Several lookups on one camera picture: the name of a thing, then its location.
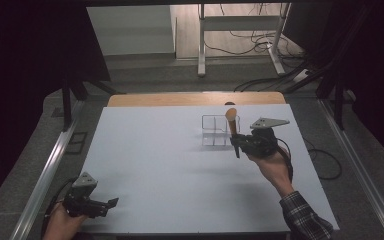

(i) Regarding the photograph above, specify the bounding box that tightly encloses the white board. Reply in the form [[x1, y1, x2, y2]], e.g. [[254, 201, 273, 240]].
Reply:
[[79, 103, 341, 235]]

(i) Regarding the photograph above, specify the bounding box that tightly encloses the white desk frame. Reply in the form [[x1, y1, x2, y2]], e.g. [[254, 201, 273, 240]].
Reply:
[[197, 3, 293, 79]]

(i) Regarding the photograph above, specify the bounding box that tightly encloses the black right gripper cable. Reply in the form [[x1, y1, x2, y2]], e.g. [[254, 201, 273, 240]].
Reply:
[[276, 137, 295, 184]]

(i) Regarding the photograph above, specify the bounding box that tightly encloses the dark curtain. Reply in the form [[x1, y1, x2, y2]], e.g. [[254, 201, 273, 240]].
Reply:
[[283, 0, 384, 171], [0, 0, 112, 214]]

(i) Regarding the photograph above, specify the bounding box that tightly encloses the white cabinet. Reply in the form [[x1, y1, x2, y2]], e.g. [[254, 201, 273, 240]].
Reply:
[[86, 4, 178, 57]]

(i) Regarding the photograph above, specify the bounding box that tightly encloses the tangle of black floor cables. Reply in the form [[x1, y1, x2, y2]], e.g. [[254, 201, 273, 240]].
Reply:
[[202, 3, 309, 93]]

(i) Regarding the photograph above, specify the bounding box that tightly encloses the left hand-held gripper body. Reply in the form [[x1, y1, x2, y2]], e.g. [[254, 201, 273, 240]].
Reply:
[[63, 171, 110, 220]]

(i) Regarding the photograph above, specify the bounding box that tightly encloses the white power strip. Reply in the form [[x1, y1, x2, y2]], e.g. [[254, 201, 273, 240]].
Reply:
[[292, 68, 311, 84]]

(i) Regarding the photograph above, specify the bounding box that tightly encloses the metal floor rail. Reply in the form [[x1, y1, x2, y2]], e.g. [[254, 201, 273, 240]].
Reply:
[[9, 99, 85, 240], [317, 97, 384, 240]]

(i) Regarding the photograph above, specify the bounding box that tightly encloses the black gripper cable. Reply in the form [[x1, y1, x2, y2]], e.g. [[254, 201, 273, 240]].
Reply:
[[40, 177, 78, 236], [276, 137, 295, 184]]

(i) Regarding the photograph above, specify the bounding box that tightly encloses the person's right hand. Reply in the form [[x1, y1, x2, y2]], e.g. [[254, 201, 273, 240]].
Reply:
[[246, 149, 295, 199]]

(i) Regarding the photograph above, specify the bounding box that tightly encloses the wooden table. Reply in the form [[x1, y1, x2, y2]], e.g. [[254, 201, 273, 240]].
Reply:
[[107, 91, 287, 108]]

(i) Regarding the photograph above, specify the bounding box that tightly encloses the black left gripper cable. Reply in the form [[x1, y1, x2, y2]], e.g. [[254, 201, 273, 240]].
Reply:
[[40, 177, 78, 236]]

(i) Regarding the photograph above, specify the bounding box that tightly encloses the black looped floor cable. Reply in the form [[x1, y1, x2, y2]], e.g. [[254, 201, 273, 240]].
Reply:
[[303, 137, 343, 181]]

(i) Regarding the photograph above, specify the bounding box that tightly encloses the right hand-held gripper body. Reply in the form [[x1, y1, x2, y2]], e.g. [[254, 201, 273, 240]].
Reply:
[[244, 117, 291, 159]]

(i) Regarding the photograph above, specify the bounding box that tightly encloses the clear acrylic organizer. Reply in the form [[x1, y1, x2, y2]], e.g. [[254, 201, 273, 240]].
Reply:
[[201, 114, 241, 148]]

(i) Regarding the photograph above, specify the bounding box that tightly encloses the black stand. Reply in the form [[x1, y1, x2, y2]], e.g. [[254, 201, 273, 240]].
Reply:
[[282, 59, 348, 131], [60, 74, 125, 133]]

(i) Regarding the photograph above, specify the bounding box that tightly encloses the person's left hand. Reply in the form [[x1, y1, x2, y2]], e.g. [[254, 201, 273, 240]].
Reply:
[[42, 202, 88, 240]]

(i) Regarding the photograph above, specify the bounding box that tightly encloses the dark floor grate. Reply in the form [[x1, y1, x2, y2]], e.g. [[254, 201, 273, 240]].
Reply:
[[64, 131, 89, 155]]

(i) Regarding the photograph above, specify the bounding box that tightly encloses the wooden spoon with black handle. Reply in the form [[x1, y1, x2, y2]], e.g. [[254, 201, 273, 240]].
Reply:
[[224, 107, 242, 159]]

